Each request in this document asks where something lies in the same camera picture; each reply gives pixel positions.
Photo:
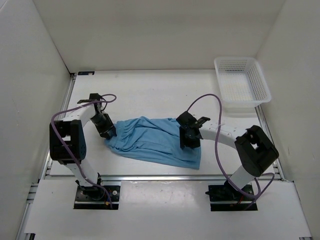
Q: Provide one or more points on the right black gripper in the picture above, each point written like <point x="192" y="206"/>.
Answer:
<point x="195" y="143"/>

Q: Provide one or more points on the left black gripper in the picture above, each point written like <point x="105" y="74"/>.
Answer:
<point x="109" y="125"/>

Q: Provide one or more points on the light blue shorts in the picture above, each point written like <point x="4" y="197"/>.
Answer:
<point x="155" y="140"/>

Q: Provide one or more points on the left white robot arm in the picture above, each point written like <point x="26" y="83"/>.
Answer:
<point x="67" y="144"/>

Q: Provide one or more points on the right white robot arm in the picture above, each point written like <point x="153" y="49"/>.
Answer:
<point x="255" y="150"/>

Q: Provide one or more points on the blue corner label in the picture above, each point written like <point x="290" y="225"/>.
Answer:
<point x="86" y="73"/>

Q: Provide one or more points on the white plastic basket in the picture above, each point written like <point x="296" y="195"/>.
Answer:
<point x="242" y="84"/>

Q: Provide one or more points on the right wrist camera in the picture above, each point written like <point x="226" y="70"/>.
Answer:
<point x="186" y="119"/>

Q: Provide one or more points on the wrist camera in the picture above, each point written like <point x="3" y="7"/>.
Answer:
<point x="186" y="119"/>
<point x="93" y="97"/>

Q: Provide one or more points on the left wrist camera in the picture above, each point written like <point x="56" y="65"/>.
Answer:
<point x="93" y="97"/>

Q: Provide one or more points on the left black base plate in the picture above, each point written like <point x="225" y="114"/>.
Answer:
<point x="94" y="198"/>

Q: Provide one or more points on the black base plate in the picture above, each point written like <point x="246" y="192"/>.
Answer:
<point x="94" y="198"/>
<point x="226" y="199"/>

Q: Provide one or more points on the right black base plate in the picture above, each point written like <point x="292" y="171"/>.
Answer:
<point x="226" y="199"/>

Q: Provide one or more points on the aluminium frame rail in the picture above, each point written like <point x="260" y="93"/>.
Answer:
<point x="157" y="202"/>

